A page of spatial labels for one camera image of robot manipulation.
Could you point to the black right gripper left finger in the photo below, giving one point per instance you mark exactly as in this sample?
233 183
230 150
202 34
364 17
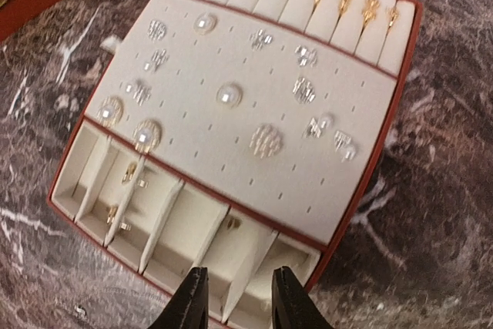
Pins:
188 308

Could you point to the pearl earring on tray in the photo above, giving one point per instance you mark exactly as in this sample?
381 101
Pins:
110 111

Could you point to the red jewelry display tray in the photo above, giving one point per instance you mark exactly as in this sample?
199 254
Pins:
327 73

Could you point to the round crystal cluster earring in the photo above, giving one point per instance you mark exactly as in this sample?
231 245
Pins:
266 141

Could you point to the pearl earring centre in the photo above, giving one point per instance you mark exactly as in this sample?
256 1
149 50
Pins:
229 94

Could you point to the pearl earring upper left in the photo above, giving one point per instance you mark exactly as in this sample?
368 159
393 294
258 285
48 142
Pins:
205 23

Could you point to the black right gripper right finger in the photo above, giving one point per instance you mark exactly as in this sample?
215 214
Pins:
291 304

